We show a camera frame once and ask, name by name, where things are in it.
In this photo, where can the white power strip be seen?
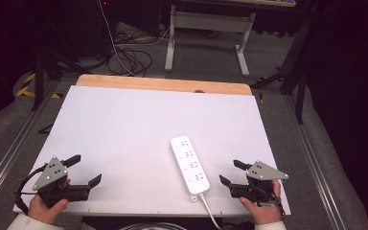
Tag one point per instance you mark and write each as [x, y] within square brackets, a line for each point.
[190, 166]

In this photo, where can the black cabinet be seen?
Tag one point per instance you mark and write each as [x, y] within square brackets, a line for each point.
[92, 28]

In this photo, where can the person's left hand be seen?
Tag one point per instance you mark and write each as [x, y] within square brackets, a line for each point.
[44, 209]

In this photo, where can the white board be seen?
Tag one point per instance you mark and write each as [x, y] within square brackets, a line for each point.
[124, 127]

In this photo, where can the black metal stand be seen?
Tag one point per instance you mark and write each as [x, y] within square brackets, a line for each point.
[300, 80]

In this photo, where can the person's right hand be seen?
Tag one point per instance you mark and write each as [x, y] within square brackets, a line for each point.
[263, 211]

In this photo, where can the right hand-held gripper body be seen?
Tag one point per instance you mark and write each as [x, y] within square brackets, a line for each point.
[262, 172]

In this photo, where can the yellow black floor tape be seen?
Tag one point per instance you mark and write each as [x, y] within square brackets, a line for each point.
[25, 91]

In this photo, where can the black tripod stand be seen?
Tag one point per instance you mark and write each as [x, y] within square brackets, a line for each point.
[41, 73]

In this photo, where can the aluminium rail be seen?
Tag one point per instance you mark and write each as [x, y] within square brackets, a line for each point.
[9, 156]
[314, 166]

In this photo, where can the round grey stool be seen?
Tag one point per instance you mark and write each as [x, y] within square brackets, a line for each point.
[153, 226]

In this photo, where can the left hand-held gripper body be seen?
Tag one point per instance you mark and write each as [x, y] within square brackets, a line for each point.
[49, 174]

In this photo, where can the white metal desk frame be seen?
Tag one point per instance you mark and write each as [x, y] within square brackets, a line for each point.
[204, 20]

